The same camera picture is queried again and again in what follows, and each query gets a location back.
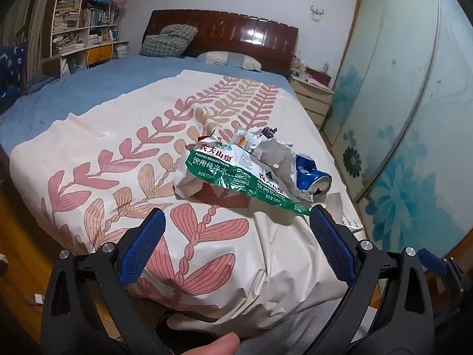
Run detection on light wooden nightstand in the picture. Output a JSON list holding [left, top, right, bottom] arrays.
[[289, 74, 335, 130]]

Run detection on flower printed wardrobe door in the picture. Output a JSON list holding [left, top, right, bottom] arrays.
[[321, 0, 473, 263]]

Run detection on crushed blue can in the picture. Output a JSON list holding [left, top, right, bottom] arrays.
[[294, 153, 332, 196]]

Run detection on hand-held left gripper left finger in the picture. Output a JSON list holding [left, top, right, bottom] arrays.
[[39, 208, 171, 355]]

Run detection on brown curtain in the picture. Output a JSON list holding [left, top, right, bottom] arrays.
[[0, 0, 63, 93]]

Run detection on plain white paper scrap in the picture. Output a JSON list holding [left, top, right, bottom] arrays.
[[325, 192, 344, 215]]

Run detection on stacks of books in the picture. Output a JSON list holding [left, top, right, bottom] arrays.
[[52, 0, 124, 54]]

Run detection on person's left hand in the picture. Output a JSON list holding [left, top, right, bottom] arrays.
[[183, 332, 241, 355]]

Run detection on dark grey checked pillow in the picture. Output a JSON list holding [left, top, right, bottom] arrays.
[[140, 35, 190, 59]]

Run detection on white orange snack wrapper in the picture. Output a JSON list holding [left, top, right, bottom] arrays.
[[233, 129, 263, 152]]

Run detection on white bookshelf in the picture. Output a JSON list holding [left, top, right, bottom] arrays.
[[41, 0, 130, 78]]

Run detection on leaf printed blanket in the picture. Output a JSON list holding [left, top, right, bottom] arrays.
[[9, 70, 365, 326]]

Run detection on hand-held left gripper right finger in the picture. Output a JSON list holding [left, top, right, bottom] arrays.
[[310, 204, 435, 355]]

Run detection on green plastic wrapper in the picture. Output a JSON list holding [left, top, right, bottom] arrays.
[[174, 137, 311, 217]]

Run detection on red box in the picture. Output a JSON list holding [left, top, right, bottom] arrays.
[[306, 68, 332, 88]]

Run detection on red paper packet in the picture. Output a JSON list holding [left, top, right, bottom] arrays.
[[192, 185, 252, 209]]

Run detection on striped pillow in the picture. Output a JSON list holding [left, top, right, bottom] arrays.
[[196, 51, 262, 72]]

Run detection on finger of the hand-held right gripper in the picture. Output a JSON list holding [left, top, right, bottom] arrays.
[[417, 248, 473, 326]]

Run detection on blue printed cloth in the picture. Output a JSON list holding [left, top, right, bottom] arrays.
[[0, 42, 28, 112]]

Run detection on light grey checked pillow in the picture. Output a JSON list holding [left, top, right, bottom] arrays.
[[160, 25, 198, 41]]

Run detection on printed white paper sheet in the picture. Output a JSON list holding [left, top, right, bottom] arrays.
[[340, 212, 365, 233]]

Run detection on dark red wooden headboard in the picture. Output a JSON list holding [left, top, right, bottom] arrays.
[[142, 9, 299, 78]]

